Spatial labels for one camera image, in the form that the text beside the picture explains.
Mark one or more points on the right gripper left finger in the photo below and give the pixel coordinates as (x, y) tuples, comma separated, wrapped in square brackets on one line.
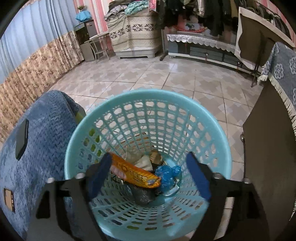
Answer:
[(62, 210)]

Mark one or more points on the blue plastic bag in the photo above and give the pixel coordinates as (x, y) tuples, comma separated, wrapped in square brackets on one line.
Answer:
[(170, 177)]

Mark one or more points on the orange snack wrapper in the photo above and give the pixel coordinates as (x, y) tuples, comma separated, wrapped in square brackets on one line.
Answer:
[(132, 174)]

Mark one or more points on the light blue trash basket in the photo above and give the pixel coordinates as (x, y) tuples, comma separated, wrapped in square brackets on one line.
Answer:
[(166, 126)]

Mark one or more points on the tan phone case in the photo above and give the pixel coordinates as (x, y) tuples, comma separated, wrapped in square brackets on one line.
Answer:
[(9, 199)]

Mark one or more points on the blue textured rug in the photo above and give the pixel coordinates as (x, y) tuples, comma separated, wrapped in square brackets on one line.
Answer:
[(52, 121)]

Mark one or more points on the black rectangular case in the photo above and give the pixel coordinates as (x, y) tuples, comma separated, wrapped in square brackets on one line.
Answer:
[(22, 139)]

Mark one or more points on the dark wooden furniture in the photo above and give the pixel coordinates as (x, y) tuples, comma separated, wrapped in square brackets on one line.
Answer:
[(269, 157)]

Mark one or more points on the blue floral fringed cloth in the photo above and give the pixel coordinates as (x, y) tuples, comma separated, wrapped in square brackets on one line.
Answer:
[(278, 75)]

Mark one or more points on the small folding table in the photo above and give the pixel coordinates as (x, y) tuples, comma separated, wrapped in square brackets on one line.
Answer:
[(98, 44)]

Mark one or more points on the blue and floral curtain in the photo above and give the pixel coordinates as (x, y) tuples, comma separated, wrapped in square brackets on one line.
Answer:
[(37, 48)]

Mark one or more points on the dark board on stand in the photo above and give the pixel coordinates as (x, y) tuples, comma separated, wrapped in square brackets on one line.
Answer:
[(255, 39)]

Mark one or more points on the low tv bench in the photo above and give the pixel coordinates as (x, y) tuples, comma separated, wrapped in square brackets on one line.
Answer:
[(205, 49)]

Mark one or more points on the grey water dispenser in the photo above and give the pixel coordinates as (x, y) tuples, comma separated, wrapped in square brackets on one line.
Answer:
[(84, 31)]

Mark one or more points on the patterned covered cabinet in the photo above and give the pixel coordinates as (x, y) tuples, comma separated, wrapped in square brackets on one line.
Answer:
[(135, 35)]

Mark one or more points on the clothes rack with garments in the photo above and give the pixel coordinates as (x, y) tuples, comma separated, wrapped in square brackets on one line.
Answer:
[(197, 16)]

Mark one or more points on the blue bag on dispenser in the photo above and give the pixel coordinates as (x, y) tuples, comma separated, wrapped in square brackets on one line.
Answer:
[(83, 14)]

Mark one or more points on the pile of clothes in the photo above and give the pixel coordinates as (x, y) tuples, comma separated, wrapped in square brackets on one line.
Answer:
[(118, 8)]

